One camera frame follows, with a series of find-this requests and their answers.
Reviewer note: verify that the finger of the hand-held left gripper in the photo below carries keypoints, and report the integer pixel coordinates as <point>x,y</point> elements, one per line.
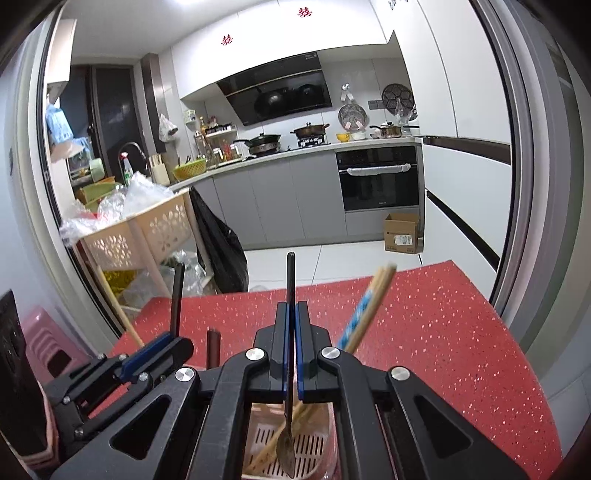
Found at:
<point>147,350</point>
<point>171,356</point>

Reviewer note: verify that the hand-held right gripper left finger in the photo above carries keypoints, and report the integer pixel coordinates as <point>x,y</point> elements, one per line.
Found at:
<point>288,332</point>

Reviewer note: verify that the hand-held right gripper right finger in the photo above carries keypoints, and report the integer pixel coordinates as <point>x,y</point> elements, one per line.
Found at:
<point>302,332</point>

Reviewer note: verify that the plain wooden chopstick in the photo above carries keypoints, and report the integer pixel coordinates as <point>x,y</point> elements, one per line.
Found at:
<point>120,308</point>
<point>381,295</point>

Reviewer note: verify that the blue patterned wooden chopstick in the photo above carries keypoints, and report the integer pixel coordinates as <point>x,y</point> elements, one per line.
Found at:
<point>364,309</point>

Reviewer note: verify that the beige plastic utensil holder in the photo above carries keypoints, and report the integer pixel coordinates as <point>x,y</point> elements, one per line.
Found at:
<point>309,447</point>

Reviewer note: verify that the pink plastic stool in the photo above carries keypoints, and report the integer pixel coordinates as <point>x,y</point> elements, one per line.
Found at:
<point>51,337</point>

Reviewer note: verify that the clear plastic bag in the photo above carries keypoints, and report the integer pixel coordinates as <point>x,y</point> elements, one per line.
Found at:
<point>189,272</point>

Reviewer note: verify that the black garbage bag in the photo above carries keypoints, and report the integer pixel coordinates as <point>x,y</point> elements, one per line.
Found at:
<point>221,249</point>

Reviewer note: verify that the beige perforated storage cart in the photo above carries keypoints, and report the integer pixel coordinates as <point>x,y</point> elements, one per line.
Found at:
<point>157,230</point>

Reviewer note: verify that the grey lower cabinet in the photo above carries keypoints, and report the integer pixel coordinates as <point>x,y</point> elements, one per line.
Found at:
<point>277,203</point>

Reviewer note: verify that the cardboard box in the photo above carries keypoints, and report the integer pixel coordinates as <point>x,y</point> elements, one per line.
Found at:
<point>401,235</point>

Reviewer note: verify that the black built-in oven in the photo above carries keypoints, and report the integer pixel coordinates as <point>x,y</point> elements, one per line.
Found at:
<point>378,196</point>

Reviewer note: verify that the crumpled clear plastic bags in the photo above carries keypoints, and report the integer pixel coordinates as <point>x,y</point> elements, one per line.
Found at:
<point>138,194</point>

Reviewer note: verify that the green basket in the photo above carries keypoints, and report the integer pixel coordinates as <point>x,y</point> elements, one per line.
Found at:
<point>94,191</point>

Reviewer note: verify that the beige knife block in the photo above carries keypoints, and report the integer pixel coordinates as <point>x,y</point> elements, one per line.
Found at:
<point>159,170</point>

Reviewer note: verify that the spray bottle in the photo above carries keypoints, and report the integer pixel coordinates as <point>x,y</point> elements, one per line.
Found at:
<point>126,170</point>

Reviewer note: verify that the yellow green colander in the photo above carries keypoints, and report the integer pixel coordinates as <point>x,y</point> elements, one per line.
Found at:
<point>189,170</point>

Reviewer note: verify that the gas stove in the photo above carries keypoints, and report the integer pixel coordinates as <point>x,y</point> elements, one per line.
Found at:
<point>314,143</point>

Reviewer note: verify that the black wok with lid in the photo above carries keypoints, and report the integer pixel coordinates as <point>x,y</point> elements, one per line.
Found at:
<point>261,142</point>

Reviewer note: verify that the bronze cooking pot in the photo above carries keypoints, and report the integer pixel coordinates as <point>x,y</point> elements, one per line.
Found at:
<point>309,131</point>

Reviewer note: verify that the spice rack with bottles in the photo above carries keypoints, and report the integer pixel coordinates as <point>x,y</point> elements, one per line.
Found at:
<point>217,143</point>

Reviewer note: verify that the black kitchen faucet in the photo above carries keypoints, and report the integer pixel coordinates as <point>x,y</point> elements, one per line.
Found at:
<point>134,145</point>

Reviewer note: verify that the stainless pot with lid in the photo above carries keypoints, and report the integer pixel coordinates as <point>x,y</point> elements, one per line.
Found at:
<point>390,131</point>

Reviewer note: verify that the round metal steamer rack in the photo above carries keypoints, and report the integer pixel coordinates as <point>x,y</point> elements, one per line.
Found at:
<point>353,117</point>

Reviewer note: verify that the white hanging plastic bag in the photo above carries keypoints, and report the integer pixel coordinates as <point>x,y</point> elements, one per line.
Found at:
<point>166,129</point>

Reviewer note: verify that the black range hood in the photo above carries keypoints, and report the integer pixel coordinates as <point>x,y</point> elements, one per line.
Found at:
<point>277,92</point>

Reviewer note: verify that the blue white package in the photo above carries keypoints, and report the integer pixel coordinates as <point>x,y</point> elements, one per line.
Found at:
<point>59,124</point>

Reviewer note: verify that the round divided tray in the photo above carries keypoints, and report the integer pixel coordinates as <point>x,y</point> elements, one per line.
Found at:
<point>397,97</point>

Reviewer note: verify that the grey sliding door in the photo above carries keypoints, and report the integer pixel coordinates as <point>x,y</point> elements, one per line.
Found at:
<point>535,184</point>

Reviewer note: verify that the white refrigerator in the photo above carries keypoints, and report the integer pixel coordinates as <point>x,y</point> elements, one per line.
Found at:
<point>461,92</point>

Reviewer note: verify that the white upper cabinet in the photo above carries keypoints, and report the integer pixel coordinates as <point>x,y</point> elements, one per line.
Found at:
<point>277,41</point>

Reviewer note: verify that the red paper decal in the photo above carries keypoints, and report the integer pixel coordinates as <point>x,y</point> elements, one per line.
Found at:
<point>304,12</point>
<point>226,39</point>

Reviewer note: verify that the grey wall switch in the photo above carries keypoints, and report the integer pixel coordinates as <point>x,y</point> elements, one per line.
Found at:
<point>11,161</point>

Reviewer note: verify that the wall socket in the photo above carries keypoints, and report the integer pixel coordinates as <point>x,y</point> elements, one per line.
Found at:
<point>375,105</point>

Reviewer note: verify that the white wall hook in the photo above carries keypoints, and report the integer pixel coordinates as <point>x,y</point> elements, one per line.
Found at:
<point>346,92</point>

